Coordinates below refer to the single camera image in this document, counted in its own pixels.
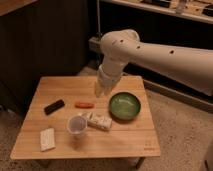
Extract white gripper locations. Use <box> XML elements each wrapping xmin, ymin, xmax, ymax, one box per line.
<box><xmin>95</xmin><ymin>66</ymin><xmax>121</xmax><ymax>97</ymax></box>

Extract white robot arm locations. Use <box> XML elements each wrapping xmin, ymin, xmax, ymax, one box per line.
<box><xmin>97</xmin><ymin>29</ymin><xmax>213</xmax><ymax>96</ymax></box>

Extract white ceramic cup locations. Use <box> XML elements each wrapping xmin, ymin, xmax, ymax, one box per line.
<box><xmin>67</xmin><ymin>116</ymin><xmax>87</xmax><ymax>136</ymax></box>

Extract green bowl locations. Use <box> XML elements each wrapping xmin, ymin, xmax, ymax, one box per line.
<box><xmin>109</xmin><ymin>92</ymin><xmax>141</xmax><ymax>120</ymax></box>

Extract white patterned box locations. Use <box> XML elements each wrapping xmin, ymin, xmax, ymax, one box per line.
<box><xmin>80</xmin><ymin>112</ymin><xmax>112</xmax><ymax>131</ymax></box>

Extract black rectangular bar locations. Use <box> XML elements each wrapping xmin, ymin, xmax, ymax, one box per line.
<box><xmin>44</xmin><ymin>99</ymin><xmax>65</xmax><ymax>115</ymax></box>

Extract wooden table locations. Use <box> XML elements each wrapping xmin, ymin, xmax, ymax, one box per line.
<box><xmin>10</xmin><ymin>76</ymin><xmax>160</xmax><ymax>160</ymax></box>

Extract metal pole stand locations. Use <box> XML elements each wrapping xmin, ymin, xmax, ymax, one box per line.
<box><xmin>96</xmin><ymin>0</ymin><xmax>102</xmax><ymax>40</ymax></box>

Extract grey base beam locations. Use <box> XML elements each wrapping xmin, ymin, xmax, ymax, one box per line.
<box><xmin>89</xmin><ymin>37</ymin><xmax>213</xmax><ymax>113</ymax></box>

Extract background shelf with items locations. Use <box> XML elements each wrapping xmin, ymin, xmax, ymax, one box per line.
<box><xmin>102</xmin><ymin>0</ymin><xmax>213</xmax><ymax>24</ymax></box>

